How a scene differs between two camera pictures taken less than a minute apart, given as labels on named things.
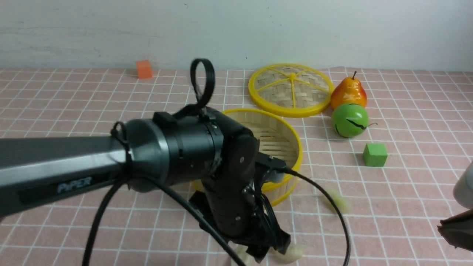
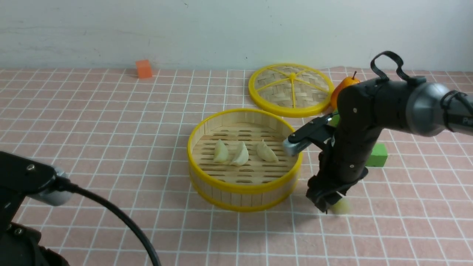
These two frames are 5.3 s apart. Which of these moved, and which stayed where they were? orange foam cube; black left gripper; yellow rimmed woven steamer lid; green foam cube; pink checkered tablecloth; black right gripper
Moved: black right gripper; black left gripper
Stayed: orange foam cube; yellow rimmed woven steamer lid; green foam cube; pink checkered tablecloth
